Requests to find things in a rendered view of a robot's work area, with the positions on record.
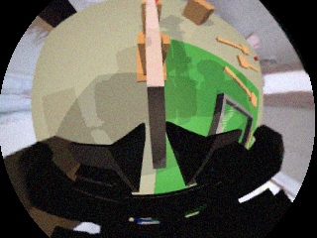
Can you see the green flat mat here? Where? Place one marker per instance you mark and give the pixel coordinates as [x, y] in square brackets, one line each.
[193, 80]

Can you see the blue putter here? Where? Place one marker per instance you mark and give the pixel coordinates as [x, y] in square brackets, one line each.
[141, 220]

